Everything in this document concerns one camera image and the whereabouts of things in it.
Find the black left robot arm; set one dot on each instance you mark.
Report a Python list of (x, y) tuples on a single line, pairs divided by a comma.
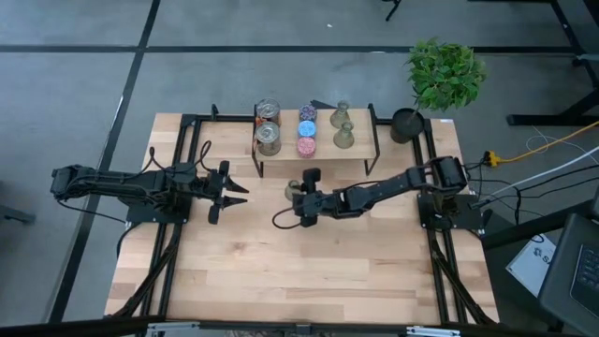
[(117, 180)]

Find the black front crossbar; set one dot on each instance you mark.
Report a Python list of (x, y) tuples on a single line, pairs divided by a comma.
[(93, 326)]

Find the white printed box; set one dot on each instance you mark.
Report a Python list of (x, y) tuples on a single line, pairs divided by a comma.
[(531, 267)]

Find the black slanted beam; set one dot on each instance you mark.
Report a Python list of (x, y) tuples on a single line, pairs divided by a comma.
[(529, 229)]

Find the small white label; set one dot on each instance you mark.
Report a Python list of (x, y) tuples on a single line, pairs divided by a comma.
[(446, 121)]

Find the black stand leg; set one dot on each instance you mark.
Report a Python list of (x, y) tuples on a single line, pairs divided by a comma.
[(393, 9)]

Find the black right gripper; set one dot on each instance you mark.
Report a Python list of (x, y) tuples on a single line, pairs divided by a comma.
[(318, 203)]

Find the wooden shelf riser black legs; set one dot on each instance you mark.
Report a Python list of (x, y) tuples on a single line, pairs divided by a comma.
[(325, 152)]

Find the black aluminium table frame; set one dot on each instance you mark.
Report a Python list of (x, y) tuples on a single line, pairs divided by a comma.
[(229, 117)]

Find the black plant pot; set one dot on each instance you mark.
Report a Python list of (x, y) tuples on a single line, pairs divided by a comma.
[(404, 128)]

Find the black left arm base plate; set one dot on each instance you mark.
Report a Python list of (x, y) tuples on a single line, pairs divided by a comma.
[(140, 216)]

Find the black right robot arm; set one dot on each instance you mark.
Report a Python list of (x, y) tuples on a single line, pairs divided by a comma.
[(393, 185)]

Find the green leafy potted plant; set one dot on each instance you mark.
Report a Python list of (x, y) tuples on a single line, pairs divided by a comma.
[(444, 75)]

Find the black laptop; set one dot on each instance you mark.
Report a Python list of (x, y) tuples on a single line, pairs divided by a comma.
[(561, 281)]

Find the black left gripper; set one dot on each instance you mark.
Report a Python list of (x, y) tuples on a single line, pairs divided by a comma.
[(210, 189)]

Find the silver metal bracket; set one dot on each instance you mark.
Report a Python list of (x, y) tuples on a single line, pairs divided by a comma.
[(433, 332)]

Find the grey floor stand foot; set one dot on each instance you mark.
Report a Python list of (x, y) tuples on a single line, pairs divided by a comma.
[(16, 215)]

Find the black desk frame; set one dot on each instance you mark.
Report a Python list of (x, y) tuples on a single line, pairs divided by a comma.
[(538, 120)]

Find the pink patterned candle tin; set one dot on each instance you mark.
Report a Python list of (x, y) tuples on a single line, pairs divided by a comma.
[(306, 147)]

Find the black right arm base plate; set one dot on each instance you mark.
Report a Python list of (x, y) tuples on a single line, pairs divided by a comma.
[(468, 220)]

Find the silver tin can orange label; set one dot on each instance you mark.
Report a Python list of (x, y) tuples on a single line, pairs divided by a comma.
[(268, 133), (268, 106)]

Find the light blue candle tin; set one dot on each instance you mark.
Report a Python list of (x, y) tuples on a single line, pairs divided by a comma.
[(306, 127)]

